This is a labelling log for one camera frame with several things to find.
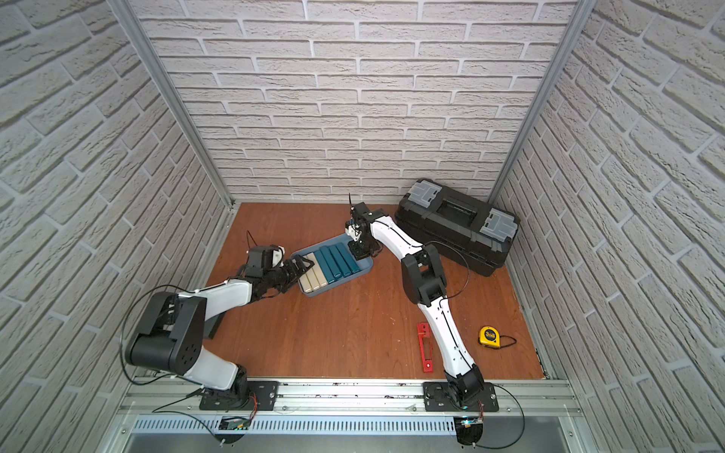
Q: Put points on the red pruning pliers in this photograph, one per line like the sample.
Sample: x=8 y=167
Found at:
x=424 y=336

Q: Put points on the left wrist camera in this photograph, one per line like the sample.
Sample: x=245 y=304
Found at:
x=277 y=255

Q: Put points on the blue plastic tray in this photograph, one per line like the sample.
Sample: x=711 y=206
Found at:
x=365 y=264

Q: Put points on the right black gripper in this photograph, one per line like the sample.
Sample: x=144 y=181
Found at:
x=359 y=253

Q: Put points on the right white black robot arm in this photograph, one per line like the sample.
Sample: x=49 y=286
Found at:
x=425 y=283

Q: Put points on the beige block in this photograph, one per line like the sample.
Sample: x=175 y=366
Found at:
x=317 y=270
x=305 y=283
x=313 y=281

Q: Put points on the black plastic toolbox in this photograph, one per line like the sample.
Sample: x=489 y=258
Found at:
x=467 y=230

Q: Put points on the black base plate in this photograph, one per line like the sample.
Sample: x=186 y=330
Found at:
x=439 y=397
x=260 y=395

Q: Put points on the aluminium rail frame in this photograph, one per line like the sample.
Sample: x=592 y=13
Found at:
x=507 y=414

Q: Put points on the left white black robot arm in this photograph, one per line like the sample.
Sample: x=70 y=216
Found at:
x=169 y=335

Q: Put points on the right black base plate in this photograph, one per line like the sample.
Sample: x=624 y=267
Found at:
x=439 y=397

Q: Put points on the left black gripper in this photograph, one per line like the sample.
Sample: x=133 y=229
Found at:
x=293 y=269

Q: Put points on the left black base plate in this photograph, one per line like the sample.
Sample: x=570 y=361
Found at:
x=260 y=395

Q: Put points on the yellow tape measure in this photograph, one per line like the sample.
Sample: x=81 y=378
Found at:
x=489 y=337

